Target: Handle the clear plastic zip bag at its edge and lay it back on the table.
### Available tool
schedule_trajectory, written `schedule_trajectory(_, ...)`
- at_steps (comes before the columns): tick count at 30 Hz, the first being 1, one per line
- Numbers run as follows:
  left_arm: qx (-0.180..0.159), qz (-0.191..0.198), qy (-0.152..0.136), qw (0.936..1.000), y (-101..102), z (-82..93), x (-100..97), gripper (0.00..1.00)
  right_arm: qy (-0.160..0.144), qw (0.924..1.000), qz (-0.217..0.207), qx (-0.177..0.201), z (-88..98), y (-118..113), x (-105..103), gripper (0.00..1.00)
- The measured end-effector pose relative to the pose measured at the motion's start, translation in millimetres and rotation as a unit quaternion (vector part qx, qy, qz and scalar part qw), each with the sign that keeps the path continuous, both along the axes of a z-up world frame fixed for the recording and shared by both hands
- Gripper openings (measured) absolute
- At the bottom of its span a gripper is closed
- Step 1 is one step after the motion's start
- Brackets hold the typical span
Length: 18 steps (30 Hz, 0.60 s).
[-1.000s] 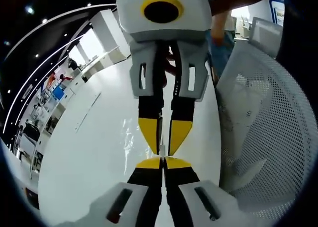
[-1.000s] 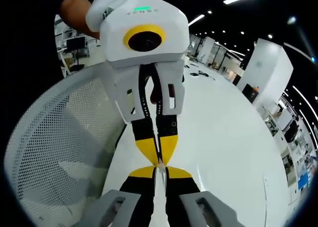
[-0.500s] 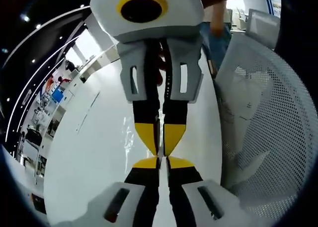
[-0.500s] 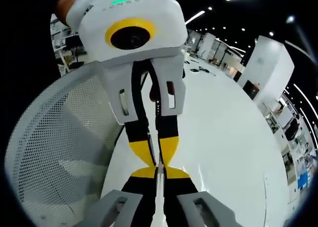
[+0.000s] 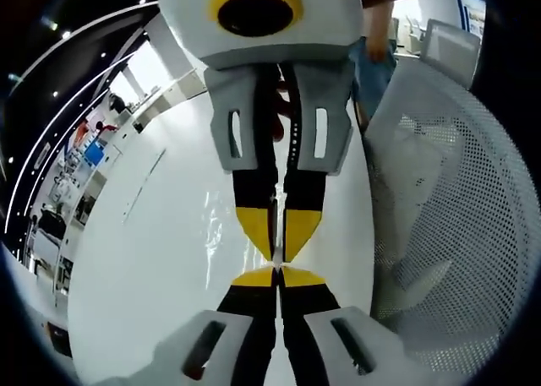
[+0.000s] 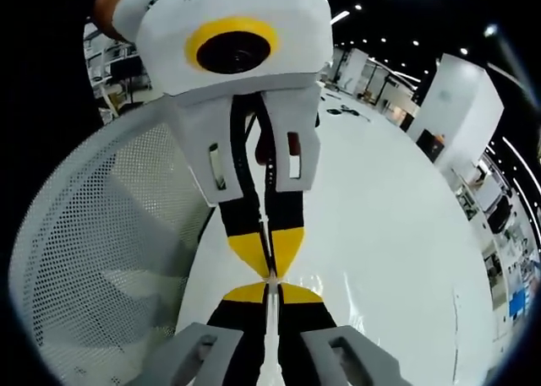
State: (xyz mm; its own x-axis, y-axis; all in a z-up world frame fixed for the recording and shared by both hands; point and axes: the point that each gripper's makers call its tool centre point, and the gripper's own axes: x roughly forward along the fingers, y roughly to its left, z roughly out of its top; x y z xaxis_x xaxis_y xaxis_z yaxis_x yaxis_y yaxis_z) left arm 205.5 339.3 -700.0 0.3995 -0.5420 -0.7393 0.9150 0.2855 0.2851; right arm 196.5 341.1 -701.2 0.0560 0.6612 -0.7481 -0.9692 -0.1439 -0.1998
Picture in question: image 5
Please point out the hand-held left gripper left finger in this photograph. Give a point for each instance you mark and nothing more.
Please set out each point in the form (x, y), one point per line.
(249, 318)

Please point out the clear food packaging bag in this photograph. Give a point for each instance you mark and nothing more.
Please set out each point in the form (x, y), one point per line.
(217, 229)

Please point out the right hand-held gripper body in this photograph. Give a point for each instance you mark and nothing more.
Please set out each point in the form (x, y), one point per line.
(190, 14)

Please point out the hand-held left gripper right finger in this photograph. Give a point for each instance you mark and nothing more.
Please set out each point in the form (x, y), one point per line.
(308, 306)

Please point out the blue box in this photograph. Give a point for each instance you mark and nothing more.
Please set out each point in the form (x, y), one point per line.
(94, 153)

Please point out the person's right hand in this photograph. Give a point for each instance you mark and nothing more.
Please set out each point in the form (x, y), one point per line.
(280, 115)

